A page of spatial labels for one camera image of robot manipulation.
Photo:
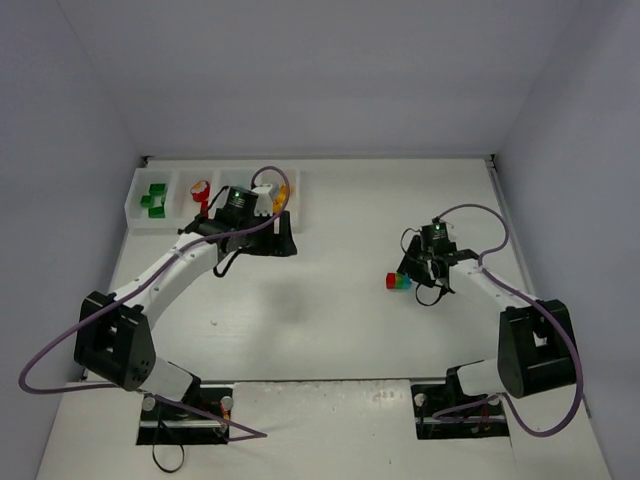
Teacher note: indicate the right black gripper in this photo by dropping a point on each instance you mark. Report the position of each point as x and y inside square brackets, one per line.
[417, 267]

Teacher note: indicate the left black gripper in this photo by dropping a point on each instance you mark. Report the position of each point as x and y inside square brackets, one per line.
[279, 234]

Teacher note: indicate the red round lego brick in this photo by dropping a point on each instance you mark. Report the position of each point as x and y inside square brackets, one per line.
[200, 191]

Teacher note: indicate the green stepped lego brick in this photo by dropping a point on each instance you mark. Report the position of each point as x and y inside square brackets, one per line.
[158, 212]

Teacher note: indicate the green lego brick stack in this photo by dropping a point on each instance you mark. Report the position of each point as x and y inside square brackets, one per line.
[157, 189]

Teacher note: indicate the yellow black striped lego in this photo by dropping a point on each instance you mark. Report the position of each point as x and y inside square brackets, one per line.
[278, 203]

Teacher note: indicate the red lego stack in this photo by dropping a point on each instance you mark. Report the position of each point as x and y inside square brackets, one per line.
[390, 280]

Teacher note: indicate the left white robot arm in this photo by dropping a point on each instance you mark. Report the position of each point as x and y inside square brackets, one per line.
[115, 341]

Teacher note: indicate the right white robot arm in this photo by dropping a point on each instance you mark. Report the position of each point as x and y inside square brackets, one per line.
[532, 354]

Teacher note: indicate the clear plastic sorting tray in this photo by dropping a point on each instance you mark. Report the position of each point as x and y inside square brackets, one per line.
[179, 206]

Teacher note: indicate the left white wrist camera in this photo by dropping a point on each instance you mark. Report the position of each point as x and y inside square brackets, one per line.
[266, 194]

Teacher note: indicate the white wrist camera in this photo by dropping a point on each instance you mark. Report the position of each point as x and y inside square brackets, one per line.
[451, 231]
[266, 194]

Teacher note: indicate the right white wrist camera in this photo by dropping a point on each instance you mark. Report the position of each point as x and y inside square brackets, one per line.
[451, 231]

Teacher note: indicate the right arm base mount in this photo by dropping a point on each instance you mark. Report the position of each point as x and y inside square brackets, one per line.
[440, 414]

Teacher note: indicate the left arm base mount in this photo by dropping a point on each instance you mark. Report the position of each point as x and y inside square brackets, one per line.
[165, 425]

